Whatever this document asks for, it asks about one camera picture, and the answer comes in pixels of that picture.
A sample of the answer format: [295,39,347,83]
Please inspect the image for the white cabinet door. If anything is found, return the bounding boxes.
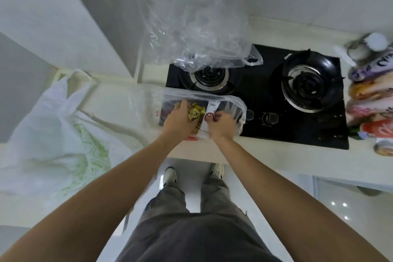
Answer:
[313,175,393,242]

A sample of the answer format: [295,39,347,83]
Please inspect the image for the pale round packet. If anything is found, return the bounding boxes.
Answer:
[373,139,393,157]

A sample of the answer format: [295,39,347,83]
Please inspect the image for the large round stove burner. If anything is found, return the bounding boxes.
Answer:
[281,51,342,114]

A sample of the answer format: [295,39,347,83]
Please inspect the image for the gold snack packet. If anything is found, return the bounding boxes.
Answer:
[187,103,206,129]

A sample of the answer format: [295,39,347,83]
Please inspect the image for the red food packet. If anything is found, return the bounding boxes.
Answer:
[358,118,393,140]

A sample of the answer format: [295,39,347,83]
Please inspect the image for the person's left hand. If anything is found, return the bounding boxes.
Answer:
[160,100,194,142]

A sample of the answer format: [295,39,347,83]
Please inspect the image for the white green-printed plastic bag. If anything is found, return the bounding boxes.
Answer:
[0,69,145,198]

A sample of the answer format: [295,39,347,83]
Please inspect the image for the clear plastic sheet cover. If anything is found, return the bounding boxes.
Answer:
[140,0,264,72]

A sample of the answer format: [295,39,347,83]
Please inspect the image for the grey trousers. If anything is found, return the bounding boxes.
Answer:
[115,176,283,262]

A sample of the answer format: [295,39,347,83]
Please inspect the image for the person's right hand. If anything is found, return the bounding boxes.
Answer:
[206,111,239,143]

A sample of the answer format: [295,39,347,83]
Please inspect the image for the clear plastic bag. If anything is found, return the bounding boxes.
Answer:
[130,85,248,142]

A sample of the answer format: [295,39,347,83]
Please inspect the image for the person's right forearm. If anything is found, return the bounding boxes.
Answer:
[212,137,393,262]

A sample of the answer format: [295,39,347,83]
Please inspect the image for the dark food packet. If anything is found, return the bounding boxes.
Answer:
[157,99,185,128]

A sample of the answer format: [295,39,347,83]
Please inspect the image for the pink food packet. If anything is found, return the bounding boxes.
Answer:
[345,96,393,125]

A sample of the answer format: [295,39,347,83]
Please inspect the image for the person's white shoe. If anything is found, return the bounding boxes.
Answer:
[162,166,178,187]
[210,163,225,181]

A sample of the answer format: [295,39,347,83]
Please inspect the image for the person's left white shoe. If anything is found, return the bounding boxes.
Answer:
[162,166,178,187]

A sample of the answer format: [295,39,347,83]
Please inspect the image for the yellow food packet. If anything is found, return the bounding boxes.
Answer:
[348,79,393,101]

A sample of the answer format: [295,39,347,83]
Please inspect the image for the black gas stove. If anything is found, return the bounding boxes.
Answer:
[166,44,350,150]

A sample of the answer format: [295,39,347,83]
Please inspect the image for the person's right white shoe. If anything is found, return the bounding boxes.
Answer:
[210,163,225,181]

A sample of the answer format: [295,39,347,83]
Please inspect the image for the small round stove burner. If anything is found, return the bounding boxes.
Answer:
[188,65,237,92]

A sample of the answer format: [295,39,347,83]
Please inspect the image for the white packet with red label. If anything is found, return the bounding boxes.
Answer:
[196,102,222,140]

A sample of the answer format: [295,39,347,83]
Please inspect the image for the white round bottle cap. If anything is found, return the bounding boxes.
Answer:
[364,32,389,52]

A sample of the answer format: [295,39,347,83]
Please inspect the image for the person's left forearm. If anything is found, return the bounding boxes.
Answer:
[0,134,188,262]

